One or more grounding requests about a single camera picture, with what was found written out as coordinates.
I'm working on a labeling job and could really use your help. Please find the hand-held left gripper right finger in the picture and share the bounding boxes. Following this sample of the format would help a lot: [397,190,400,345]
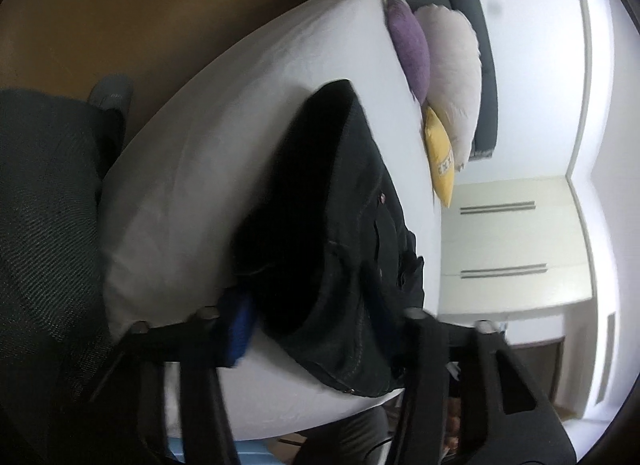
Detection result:
[394,309,577,465]

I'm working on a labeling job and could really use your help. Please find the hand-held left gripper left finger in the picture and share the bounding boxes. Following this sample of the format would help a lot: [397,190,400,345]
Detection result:
[85,290,257,465]

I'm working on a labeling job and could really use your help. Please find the black denim pants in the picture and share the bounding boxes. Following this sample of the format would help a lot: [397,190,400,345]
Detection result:
[231,79,426,396]

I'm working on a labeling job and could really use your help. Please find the person's grey trouser leg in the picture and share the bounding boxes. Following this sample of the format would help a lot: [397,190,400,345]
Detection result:
[0,87,131,465]
[295,407,391,465]

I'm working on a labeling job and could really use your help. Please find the white wardrobe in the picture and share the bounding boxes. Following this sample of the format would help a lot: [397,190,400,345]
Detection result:
[437,177,593,318]

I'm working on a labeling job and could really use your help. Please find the white bed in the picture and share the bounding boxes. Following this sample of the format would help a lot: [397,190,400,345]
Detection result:
[97,0,443,442]

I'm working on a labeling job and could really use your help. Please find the yellow cushion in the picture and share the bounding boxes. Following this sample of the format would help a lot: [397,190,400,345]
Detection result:
[422,105,458,209]

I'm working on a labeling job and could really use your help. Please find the person's grey shoe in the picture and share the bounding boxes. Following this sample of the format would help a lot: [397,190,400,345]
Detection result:
[89,75,135,118]

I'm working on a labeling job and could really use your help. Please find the large white pillow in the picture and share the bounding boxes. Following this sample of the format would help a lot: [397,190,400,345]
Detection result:
[414,4,483,170]

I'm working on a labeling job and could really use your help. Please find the purple cushion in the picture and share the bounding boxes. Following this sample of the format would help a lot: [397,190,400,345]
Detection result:
[386,0,432,103]

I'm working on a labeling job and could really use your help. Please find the dark grey headboard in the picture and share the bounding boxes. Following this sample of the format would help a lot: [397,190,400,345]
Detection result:
[385,0,501,160]

